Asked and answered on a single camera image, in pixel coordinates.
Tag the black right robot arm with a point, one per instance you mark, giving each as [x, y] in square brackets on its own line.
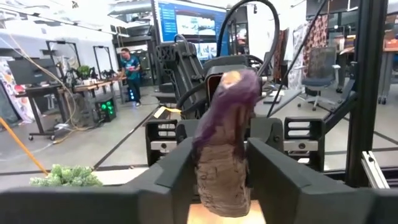
[183, 71]

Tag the yellow tag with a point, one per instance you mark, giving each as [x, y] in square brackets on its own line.
[166, 111]

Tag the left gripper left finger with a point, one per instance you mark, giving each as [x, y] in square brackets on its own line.
[93, 205]

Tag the dark purple eggplant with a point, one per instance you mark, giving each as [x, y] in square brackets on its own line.
[224, 155]

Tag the large blue display screen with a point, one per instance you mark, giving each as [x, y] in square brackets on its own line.
[192, 25]

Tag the patterned hanging cloth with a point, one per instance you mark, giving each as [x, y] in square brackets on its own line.
[317, 34]

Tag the gray office chair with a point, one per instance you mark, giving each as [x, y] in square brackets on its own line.
[320, 74]

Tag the small green plant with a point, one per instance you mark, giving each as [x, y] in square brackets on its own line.
[84, 71]

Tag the green potted plant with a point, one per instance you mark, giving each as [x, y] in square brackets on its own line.
[68, 175]

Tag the wooden desk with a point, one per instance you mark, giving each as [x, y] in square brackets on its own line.
[62, 90]

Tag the silver aluminium extrusion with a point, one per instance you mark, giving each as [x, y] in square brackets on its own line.
[374, 169]

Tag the computer tower with lights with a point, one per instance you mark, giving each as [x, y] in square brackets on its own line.
[106, 109]

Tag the black metal table frame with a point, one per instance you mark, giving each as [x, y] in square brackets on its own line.
[367, 93]

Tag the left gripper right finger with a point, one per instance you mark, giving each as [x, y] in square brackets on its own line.
[311, 205]

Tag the person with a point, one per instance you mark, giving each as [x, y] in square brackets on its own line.
[132, 71]

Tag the dark desk monitor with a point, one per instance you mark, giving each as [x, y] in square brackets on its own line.
[31, 71]

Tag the yellow slanted rod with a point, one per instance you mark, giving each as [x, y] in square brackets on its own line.
[21, 146]

